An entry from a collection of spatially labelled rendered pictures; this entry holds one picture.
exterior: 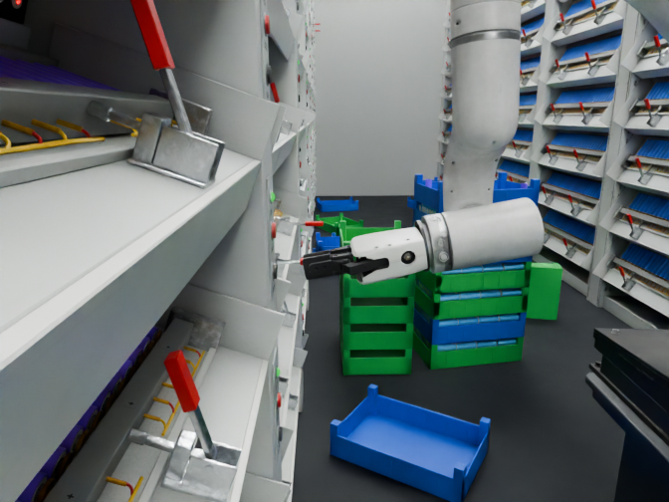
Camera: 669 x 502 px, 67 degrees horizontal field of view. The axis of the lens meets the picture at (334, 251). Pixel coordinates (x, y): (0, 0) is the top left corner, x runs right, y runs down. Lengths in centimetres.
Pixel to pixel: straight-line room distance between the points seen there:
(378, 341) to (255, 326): 102
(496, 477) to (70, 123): 109
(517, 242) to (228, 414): 47
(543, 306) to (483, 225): 134
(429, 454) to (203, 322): 84
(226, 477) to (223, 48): 33
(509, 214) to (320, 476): 70
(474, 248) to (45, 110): 57
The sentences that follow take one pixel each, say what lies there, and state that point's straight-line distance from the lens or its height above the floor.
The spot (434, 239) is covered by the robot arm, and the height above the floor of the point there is 57.
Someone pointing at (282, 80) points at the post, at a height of 81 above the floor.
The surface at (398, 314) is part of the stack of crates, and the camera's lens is 146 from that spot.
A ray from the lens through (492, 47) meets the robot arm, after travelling 72.
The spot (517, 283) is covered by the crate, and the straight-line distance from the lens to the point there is 160.
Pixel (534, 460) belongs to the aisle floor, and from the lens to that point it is 129.
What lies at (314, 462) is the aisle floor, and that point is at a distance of 121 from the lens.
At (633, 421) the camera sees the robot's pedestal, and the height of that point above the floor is 28.
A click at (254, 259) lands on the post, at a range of 47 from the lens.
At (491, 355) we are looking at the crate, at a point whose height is 3.
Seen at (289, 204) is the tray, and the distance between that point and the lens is 117.
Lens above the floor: 74
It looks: 15 degrees down
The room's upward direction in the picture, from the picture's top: straight up
